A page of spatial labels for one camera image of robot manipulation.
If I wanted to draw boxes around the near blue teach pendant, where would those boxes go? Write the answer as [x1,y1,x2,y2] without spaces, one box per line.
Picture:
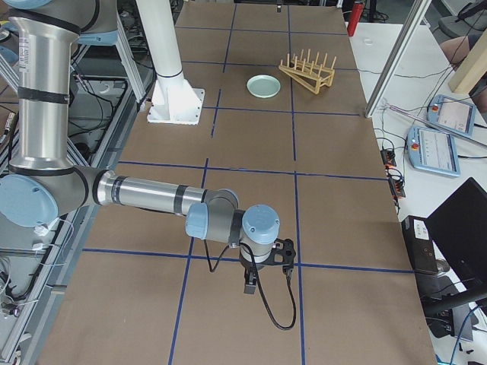
[406,126,460,177]

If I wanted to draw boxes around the black camera cable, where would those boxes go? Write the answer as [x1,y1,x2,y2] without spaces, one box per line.
[203,239,297,330]

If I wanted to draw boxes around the red bottle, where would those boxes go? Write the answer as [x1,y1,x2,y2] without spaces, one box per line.
[347,1,364,37]

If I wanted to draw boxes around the wooden plate rack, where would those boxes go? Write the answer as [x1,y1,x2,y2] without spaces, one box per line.
[278,49,337,95]

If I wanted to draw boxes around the aluminium side frame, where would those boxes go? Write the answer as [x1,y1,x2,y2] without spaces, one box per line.
[0,14,153,365]

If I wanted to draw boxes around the white camera pole base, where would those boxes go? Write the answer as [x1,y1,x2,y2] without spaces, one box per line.
[136,0,205,125]

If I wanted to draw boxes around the seated person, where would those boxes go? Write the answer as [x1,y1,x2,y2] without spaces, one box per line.
[440,33,482,68]

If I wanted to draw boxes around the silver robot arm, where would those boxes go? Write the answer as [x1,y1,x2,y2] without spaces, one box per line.
[1,1,280,294]

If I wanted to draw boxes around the aluminium frame post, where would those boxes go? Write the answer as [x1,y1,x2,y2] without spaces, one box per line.
[364,0,431,118]

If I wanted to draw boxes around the black box with label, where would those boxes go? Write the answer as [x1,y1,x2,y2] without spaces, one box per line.
[401,215,438,275]

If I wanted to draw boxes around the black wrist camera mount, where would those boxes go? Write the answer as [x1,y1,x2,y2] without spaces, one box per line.
[264,239,296,266]

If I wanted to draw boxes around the blue teach pendant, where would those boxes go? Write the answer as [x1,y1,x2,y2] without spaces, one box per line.
[406,126,460,177]
[427,94,477,137]

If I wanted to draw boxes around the black laptop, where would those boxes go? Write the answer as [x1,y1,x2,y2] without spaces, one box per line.
[426,177,486,288]

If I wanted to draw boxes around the far blue teach pendant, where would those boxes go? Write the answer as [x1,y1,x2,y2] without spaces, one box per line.
[427,94,477,137]

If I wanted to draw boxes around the light green plate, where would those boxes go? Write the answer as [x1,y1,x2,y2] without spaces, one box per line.
[247,75,281,99]

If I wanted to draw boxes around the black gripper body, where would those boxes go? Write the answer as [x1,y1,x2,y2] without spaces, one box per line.
[239,255,264,284]

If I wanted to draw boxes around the orange black power strip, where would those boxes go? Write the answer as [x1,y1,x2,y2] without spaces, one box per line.
[380,148,406,200]

